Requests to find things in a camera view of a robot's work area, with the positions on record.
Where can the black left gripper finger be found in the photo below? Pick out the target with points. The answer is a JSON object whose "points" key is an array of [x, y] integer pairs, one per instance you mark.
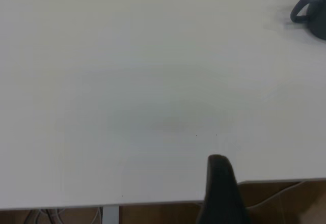
{"points": [[221, 191]]}

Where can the grey metal table leg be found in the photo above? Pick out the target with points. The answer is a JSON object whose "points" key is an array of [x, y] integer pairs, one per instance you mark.
{"points": [[111, 214]]}

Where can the dark grey ceramic mug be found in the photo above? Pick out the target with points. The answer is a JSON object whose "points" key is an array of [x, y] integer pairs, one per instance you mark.
{"points": [[315, 15]]}

